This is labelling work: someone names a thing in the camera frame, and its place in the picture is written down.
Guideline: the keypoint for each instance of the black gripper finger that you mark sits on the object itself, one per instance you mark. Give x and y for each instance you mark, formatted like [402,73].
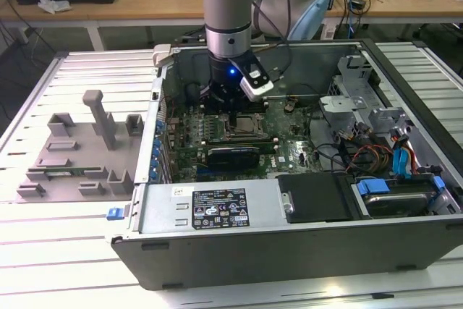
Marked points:
[253,106]
[215,101]

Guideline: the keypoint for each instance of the silver CPU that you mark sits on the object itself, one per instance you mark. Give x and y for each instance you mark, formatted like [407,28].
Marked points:
[249,124]

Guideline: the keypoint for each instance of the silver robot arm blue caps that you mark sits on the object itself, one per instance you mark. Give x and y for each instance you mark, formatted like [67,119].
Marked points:
[226,5]

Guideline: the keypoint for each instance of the CPU socket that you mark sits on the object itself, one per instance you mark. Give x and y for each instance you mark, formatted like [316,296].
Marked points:
[228,129]

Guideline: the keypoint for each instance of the black cylindrical component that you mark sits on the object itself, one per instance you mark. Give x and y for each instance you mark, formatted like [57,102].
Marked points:
[191,93]

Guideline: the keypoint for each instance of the black coin battery holder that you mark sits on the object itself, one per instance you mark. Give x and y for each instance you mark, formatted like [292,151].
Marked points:
[289,106]

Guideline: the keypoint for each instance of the installed RAM stick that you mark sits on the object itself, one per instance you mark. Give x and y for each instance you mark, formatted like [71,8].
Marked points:
[238,139]

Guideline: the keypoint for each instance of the black graphics card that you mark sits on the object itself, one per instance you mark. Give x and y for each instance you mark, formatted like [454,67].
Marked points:
[233,157]

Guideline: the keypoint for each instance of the beige case latch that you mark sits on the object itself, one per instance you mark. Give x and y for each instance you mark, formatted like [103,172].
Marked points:
[161,55]

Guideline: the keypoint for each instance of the green motherboard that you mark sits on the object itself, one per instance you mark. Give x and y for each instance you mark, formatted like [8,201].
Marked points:
[293,157]

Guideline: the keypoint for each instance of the blue expansion slot retainers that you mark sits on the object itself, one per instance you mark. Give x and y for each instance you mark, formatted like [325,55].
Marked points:
[156,151]

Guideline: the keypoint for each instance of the silver metal drive cage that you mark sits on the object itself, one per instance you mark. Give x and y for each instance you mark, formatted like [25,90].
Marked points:
[341,108]

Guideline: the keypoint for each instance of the black drive bay cover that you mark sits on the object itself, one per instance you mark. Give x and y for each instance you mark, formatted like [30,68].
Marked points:
[314,197]

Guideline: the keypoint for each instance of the silver power supply with label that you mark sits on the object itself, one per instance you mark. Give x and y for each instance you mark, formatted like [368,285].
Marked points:
[162,211]

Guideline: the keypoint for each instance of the gray parts rack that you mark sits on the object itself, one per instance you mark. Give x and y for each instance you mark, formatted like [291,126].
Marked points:
[87,142]

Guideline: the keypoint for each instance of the small black adapter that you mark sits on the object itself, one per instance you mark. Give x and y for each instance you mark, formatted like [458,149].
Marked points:
[358,4]

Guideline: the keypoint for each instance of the wooden desk white legs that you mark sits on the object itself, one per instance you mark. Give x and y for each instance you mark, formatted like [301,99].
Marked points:
[90,10]

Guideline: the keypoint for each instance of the blue plastic clip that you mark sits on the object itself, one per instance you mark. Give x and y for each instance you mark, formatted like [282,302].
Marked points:
[115,213]

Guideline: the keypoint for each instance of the green RAM stick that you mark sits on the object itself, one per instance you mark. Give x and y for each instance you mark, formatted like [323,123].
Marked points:
[81,170]

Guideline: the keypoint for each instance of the black open PC case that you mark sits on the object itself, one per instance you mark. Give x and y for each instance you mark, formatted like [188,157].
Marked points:
[253,258]

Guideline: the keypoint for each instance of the hard disk in blue carrier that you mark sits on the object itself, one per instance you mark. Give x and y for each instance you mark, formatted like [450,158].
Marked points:
[394,204]

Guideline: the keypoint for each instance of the crumpled white paper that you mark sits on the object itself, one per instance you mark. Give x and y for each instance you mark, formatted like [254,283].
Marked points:
[54,3]

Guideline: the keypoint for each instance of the white wrist camera black mount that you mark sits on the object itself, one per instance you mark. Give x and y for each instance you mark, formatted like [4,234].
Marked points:
[258,88]

